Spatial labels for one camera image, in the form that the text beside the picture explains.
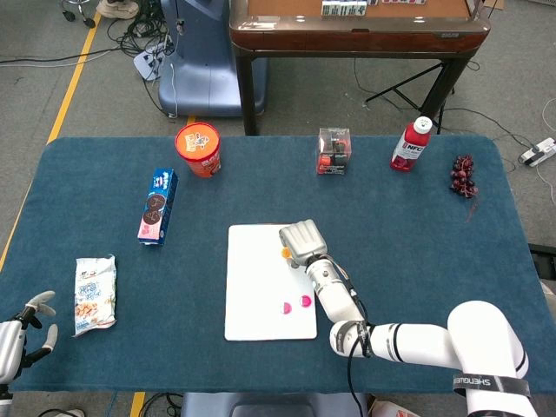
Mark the white rectangular board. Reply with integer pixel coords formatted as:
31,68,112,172
223,223,318,342

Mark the bamboo marked mahjong tile row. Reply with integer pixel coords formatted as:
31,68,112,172
321,0,368,17

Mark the right robot hand silver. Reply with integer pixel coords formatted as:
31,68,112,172
278,219,328,269

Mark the brown wooden mahjong table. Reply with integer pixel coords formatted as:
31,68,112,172
228,0,492,136

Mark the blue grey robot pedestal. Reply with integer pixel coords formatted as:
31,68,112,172
156,0,268,119

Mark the red juice bottle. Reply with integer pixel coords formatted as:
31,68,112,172
389,116,434,172

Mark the black cable bundle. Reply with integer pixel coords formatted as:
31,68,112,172
106,8,179,118

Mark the left robot hand silver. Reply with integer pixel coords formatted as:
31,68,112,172
0,289,59,386

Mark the clear coffee capsule box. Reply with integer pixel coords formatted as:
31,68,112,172
315,127,353,176

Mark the blue cookie box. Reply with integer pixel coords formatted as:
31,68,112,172
136,168,180,248

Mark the blue table cloth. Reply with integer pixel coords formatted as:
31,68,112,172
0,135,556,394

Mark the black rolling stool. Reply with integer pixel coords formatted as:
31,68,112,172
60,0,96,30

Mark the black metal frame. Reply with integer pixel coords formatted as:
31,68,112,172
528,242,556,297

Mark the white snack bag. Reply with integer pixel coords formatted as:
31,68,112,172
72,254,118,338

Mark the white power strip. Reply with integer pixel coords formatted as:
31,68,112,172
519,136,556,168
132,41,175,82

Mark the blue grey robot torso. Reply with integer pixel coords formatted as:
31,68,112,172
180,392,370,417

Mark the dark red grape bunch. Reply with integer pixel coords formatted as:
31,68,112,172
448,154,480,201

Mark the orange instant noodle cup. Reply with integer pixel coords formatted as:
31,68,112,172
174,122,222,180

